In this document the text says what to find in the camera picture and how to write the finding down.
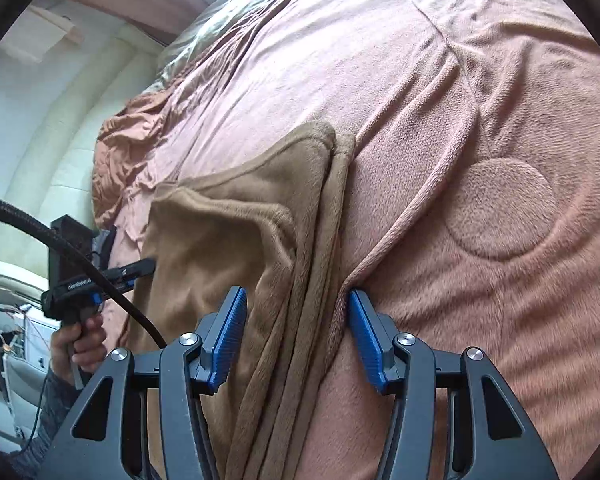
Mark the salmon pink bed blanket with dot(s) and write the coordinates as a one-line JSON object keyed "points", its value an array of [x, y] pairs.
{"points": [[472, 209]]}

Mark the brown printed t-shirt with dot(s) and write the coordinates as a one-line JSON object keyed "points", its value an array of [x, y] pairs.
{"points": [[272, 227]]}

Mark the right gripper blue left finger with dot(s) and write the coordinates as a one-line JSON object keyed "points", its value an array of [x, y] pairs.
{"points": [[221, 336]]}

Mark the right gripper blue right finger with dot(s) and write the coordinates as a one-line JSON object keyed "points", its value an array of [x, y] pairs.
{"points": [[373, 334]]}

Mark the person's left forearm sleeve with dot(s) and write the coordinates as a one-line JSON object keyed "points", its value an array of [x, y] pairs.
{"points": [[58, 399]]}

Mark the cream padded headboard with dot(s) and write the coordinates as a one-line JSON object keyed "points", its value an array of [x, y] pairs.
{"points": [[54, 177]]}

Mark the olive green duvet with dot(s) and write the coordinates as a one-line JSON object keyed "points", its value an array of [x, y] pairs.
{"points": [[210, 25]]}

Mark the hanging cream garment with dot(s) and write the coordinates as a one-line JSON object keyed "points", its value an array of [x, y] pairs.
{"points": [[37, 31]]}

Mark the person's left hand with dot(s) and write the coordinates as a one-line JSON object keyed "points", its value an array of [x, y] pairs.
{"points": [[81, 345]]}

